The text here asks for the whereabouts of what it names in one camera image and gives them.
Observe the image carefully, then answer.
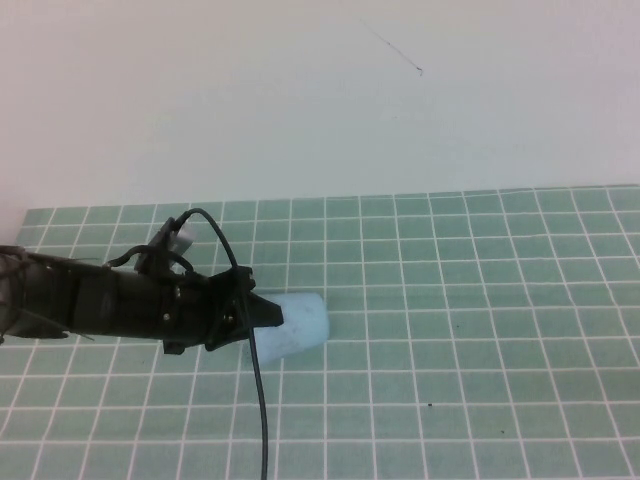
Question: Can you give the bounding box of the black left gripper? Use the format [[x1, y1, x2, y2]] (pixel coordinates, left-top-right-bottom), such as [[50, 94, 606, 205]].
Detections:
[[159, 267, 286, 356]]

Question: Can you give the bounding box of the light blue plastic cup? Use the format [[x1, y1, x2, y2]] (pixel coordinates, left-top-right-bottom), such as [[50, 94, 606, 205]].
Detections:
[[248, 292, 332, 365]]

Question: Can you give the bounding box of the green white-grid tablecloth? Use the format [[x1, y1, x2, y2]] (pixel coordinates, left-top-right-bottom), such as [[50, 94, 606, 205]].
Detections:
[[0, 185, 640, 480]]

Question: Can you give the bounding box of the black camera cable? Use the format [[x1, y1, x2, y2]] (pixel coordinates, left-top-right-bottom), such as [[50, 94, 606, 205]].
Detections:
[[172, 207, 270, 480]]

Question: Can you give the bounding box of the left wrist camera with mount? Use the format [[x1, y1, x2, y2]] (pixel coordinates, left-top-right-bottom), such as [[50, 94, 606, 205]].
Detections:
[[131, 216, 197, 277]]

